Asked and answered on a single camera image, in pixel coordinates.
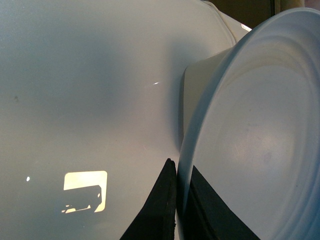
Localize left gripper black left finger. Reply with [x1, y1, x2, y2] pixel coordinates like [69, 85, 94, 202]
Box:
[121, 158, 177, 240]

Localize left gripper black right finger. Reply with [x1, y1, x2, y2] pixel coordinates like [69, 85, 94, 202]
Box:
[186, 167, 259, 240]

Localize light blue plate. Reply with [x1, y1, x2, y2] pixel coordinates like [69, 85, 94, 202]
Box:
[177, 8, 320, 240]

